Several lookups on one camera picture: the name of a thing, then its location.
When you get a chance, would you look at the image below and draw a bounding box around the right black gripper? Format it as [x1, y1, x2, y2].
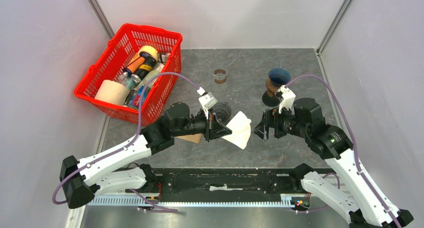
[250, 103, 310, 140]

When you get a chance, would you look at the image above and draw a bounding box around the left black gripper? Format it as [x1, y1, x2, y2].
[173, 107, 232, 143]

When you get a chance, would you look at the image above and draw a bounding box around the white paper coffee filter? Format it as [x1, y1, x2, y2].
[222, 111, 252, 150]

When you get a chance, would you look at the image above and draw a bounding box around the brown wooden ring holder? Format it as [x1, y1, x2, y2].
[265, 77, 282, 97]

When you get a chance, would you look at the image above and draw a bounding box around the blue ribbed dripper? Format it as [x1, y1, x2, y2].
[268, 67, 291, 86]

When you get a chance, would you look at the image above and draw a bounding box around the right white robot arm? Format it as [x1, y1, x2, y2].
[253, 98, 414, 228]

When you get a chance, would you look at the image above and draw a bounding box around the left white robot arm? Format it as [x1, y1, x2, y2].
[59, 102, 232, 209]

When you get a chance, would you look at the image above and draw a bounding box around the grey transparent dripper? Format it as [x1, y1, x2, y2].
[212, 102, 232, 117]

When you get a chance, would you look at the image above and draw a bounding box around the brown paper coffee filter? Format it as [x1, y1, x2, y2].
[177, 134, 202, 144]

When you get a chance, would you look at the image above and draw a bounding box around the black red carafe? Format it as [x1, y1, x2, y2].
[262, 91, 280, 107]

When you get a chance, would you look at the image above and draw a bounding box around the small glass with brown band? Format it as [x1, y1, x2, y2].
[213, 68, 228, 84]

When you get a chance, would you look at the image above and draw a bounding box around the clear plastic bottle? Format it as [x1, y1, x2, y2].
[138, 62, 165, 90]

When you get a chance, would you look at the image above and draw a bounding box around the orange black bottle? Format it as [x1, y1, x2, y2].
[123, 53, 156, 75]

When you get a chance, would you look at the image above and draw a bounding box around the yellow tape roll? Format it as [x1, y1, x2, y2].
[136, 45, 159, 62]

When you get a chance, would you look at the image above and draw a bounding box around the red plastic basket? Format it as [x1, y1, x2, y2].
[74, 23, 183, 124]

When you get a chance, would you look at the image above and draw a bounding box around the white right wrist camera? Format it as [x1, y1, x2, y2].
[275, 85, 296, 114]

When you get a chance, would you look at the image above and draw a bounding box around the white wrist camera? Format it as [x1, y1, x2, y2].
[197, 87, 218, 119]
[275, 85, 296, 114]

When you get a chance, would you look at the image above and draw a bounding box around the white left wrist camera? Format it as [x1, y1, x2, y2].
[197, 87, 218, 119]

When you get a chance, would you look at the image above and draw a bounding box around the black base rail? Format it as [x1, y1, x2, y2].
[137, 168, 306, 203]

